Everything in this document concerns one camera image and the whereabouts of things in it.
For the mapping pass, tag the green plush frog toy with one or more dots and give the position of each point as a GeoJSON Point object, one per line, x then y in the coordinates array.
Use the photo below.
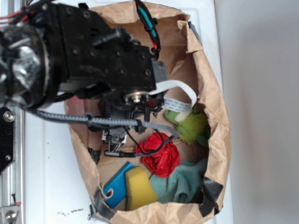
{"type": "Point", "coordinates": [193, 129]}

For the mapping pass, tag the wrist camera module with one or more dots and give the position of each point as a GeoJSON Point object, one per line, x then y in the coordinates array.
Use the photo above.
{"type": "Point", "coordinates": [115, 138]}

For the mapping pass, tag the blue plastic block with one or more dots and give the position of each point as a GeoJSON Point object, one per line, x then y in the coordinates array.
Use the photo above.
{"type": "Point", "coordinates": [115, 189]}

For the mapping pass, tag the brown paper bag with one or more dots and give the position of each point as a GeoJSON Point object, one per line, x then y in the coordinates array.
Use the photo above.
{"type": "Point", "coordinates": [186, 61]}

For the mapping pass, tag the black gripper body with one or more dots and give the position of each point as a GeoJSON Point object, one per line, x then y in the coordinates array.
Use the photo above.
{"type": "Point", "coordinates": [86, 58]}

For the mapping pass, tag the black metal bracket plate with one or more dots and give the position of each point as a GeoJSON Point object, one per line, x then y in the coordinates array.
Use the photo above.
{"type": "Point", "coordinates": [7, 127]}

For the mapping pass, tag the red crumpled paper ball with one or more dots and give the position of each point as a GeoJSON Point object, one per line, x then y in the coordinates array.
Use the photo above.
{"type": "Point", "coordinates": [164, 162]}

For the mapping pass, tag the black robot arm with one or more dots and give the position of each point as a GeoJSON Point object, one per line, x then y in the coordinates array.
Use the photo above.
{"type": "Point", "coordinates": [22, 66]}

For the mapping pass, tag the aluminium frame rail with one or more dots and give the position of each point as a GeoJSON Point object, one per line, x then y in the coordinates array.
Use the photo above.
{"type": "Point", "coordinates": [12, 180]}

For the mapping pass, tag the teal cloth towel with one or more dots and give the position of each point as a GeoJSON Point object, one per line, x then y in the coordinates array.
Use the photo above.
{"type": "Point", "coordinates": [182, 185]}

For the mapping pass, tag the yellow sponge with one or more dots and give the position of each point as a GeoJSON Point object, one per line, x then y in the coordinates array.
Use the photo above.
{"type": "Point", "coordinates": [139, 189]}

